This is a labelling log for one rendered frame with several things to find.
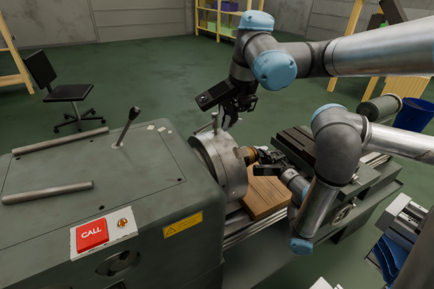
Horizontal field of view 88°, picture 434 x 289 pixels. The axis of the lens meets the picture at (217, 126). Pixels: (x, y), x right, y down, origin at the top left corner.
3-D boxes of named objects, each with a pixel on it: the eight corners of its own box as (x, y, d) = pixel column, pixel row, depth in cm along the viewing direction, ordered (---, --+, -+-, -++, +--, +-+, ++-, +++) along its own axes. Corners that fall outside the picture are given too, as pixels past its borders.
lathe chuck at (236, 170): (230, 223, 87) (227, 153, 74) (196, 180, 112) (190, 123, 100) (248, 213, 90) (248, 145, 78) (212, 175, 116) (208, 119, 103)
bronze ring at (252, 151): (245, 157, 93) (262, 151, 98) (233, 144, 100) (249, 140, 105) (242, 173, 98) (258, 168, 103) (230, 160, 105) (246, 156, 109)
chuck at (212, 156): (222, 227, 85) (217, 156, 72) (190, 183, 111) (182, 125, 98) (230, 223, 87) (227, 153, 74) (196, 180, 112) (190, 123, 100)
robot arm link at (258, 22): (248, 22, 44) (236, 6, 50) (237, 69, 52) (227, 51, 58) (284, 24, 46) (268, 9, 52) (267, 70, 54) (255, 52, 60)
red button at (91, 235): (79, 256, 47) (75, 251, 46) (78, 232, 51) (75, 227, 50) (110, 242, 49) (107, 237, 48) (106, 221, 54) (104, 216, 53)
